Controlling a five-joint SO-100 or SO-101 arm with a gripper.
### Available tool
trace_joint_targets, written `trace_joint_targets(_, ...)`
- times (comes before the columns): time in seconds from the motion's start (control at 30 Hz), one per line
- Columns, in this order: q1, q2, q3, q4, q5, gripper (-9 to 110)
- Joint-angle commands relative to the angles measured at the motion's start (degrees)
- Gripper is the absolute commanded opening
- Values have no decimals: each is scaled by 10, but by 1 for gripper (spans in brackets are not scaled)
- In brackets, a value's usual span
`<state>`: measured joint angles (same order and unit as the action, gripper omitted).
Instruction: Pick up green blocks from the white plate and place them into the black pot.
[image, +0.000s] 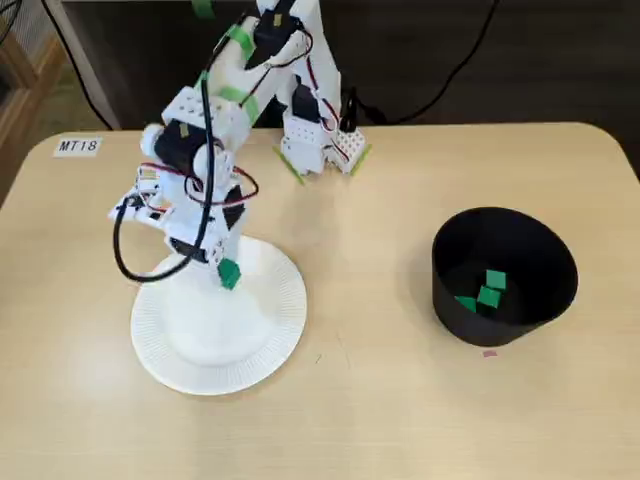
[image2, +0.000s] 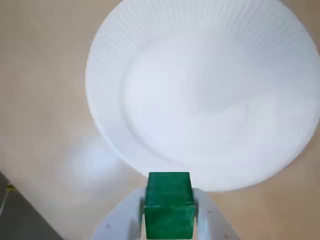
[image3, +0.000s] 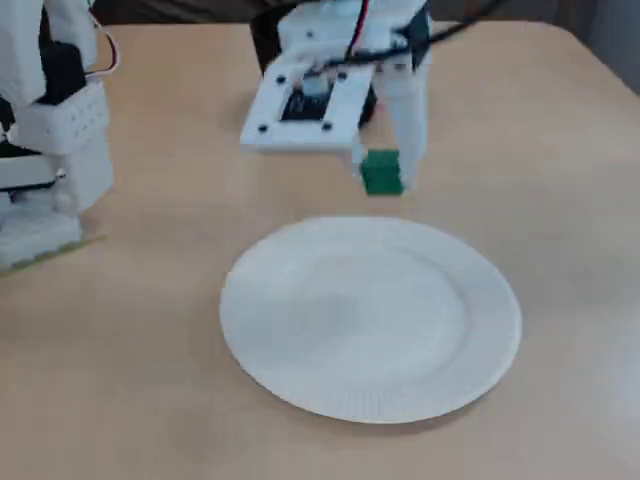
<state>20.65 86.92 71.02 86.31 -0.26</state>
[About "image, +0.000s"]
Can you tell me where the green tape strip on arm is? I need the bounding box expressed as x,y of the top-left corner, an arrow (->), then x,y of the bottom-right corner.
224,24 -> 256,54
219,85 -> 260,121

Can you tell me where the white MT18 label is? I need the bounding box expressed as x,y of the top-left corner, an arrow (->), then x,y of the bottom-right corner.
52,135 -> 104,158

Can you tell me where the thin black cable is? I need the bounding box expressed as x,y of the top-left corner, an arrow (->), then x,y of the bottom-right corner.
0,0 -> 24,46

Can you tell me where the black cup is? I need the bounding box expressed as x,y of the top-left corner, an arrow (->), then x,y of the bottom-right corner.
430,206 -> 580,347

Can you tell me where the white paper plate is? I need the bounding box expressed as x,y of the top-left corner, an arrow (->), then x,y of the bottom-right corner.
130,234 -> 308,397

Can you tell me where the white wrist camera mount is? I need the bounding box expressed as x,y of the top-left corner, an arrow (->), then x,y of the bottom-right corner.
107,172 -> 174,231

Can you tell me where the red white shoulder servo wire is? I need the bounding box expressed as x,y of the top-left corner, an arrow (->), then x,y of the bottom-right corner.
299,29 -> 346,134

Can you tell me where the white furniture leg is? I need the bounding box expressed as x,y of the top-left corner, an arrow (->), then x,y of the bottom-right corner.
42,0 -> 121,131

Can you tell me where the red white wrist servo wire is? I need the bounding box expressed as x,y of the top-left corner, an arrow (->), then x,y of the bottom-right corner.
137,162 -> 260,211

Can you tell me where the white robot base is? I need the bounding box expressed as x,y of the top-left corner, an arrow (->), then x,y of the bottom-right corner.
279,112 -> 371,176

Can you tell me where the black power cable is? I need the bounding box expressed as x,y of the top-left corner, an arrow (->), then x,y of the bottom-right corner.
342,0 -> 501,134

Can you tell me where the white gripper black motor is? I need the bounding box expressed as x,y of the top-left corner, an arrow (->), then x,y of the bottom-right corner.
159,179 -> 251,291

